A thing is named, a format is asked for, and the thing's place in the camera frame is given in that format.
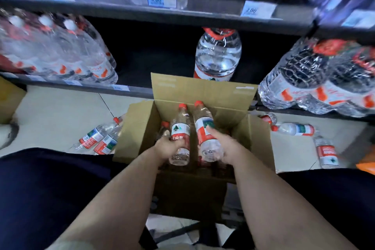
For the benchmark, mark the person's leg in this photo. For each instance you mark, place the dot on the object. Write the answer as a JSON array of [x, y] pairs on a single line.
[[44, 194], [337, 200]]

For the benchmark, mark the red-label water bottles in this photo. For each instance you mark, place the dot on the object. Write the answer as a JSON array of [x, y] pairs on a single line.
[[164, 131]]

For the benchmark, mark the grey plastic stool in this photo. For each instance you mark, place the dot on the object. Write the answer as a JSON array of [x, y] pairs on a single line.
[[209, 233]]

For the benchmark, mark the large jugs group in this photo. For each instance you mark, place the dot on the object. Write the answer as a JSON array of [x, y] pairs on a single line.
[[316, 82]]

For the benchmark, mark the open cardboard carton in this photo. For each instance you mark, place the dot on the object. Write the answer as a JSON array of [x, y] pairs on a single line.
[[10, 100]]

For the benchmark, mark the large bottles group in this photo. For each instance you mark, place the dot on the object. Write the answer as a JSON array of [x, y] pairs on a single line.
[[58, 50]]

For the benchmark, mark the person's left hand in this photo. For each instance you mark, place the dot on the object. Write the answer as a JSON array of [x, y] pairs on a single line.
[[167, 148]]

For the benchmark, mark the person's pale shirt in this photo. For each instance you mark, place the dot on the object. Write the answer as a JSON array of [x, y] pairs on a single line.
[[73, 246]]

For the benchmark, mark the person's right hand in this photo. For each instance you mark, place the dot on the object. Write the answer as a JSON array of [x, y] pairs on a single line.
[[231, 153]]

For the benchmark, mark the person's left leg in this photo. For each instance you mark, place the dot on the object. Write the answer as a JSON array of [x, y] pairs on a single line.
[[44, 194]]

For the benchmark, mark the person's left forearm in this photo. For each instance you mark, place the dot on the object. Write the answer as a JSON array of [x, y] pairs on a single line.
[[111, 206]]

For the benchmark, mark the person's right forearm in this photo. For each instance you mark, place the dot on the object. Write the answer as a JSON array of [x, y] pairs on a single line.
[[287, 211]]

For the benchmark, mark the orange gift carton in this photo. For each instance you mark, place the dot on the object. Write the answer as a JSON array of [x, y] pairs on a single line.
[[366, 162]]

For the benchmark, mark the person's right leg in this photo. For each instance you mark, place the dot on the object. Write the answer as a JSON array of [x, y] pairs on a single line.
[[337, 200]]

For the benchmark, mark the brown cardboard box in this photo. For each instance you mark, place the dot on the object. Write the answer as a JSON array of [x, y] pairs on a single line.
[[187, 194]]

